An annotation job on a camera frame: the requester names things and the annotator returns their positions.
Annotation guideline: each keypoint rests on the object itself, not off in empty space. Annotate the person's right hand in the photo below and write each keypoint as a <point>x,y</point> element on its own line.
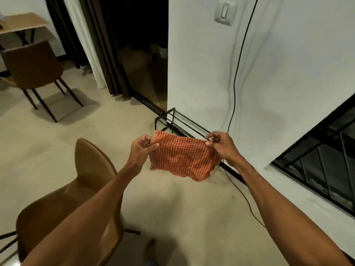
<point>225,148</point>

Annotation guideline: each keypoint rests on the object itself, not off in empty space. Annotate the person's left hand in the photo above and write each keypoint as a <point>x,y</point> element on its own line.
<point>137,155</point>

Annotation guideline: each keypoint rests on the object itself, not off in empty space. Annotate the person's right thumb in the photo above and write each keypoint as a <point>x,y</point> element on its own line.
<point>211,146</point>

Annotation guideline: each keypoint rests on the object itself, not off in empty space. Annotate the person's left thumb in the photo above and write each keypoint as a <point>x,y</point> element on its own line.
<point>153,148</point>

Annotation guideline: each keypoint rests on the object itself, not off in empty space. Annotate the orange checked cloth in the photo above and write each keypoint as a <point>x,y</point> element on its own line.
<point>183,157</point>

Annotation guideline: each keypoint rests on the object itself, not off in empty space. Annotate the person's right forearm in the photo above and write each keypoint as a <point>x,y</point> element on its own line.
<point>280,216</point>

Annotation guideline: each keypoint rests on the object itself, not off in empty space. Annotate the person's left forearm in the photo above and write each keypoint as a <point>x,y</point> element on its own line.
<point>83,220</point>

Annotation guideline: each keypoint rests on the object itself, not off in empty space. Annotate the black metal floor rack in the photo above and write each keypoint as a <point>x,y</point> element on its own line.
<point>180,126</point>

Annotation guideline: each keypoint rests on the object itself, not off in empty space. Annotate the black sliding door track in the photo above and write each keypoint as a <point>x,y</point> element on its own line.
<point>147,101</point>

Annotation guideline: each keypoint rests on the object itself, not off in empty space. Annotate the brown leather chair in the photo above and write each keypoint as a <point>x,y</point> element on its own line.
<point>75,202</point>
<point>34,70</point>

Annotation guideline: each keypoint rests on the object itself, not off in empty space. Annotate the black window grille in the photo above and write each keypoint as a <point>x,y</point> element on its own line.
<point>324,160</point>

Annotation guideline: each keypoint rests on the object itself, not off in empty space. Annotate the dark curtain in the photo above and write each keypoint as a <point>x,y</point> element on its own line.
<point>105,44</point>

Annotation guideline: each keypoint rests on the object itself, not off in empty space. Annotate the white sheer curtain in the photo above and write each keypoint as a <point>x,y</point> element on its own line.
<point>83,41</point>

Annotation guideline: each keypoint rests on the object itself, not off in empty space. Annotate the wooden desk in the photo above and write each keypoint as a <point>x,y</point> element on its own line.
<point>19,24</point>

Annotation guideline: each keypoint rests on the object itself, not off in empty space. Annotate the white wall switch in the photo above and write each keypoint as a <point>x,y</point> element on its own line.
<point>225,12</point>

